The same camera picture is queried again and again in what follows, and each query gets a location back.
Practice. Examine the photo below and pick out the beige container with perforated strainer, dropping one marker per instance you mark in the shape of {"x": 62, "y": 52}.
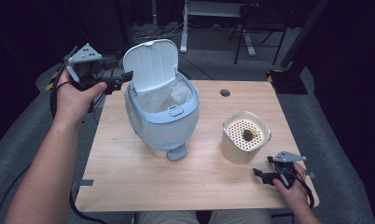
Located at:
{"x": 235, "y": 149}

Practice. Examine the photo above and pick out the black yellow striped stand base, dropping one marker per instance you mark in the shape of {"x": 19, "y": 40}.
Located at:
{"x": 52, "y": 82}
{"x": 288, "y": 82}

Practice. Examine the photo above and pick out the black metal chair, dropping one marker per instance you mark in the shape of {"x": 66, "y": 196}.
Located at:
{"x": 260, "y": 25}

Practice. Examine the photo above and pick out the white plastic trash bag liner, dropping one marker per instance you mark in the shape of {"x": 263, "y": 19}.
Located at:
{"x": 173, "y": 95}

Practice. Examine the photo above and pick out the light blue pedal trash can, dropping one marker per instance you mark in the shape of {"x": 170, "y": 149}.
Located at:
{"x": 163, "y": 124}

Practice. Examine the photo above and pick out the small grey tape piece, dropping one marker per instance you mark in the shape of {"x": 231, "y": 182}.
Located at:
{"x": 312, "y": 175}

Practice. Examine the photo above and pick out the person's leg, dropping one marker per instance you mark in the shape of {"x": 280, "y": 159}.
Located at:
{"x": 167, "y": 218}
{"x": 238, "y": 217}

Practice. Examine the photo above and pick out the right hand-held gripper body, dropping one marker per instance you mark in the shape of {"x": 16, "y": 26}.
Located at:
{"x": 286, "y": 169}

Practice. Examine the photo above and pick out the person's right hand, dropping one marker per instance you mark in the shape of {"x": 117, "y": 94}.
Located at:
{"x": 296, "y": 191}

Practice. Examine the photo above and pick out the person's left hand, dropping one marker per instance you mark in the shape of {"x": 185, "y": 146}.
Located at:
{"x": 72, "y": 102}

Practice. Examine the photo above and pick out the white desk frame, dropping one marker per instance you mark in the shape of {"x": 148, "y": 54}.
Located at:
{"x": 184, "y": 34}

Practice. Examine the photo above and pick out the slanted grey metal pole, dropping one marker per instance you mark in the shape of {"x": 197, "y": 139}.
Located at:
{"x": 303, "y": 34}

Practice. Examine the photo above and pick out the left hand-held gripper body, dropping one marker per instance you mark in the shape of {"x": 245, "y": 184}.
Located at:
{"x": 89, "y": 70}

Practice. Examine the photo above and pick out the person's right leg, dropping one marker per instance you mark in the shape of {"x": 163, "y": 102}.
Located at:
{"x": 238, "y": 217}

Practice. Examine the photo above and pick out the person's left leg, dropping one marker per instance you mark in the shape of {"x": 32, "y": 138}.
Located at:
{"x": 167, "y": 218}

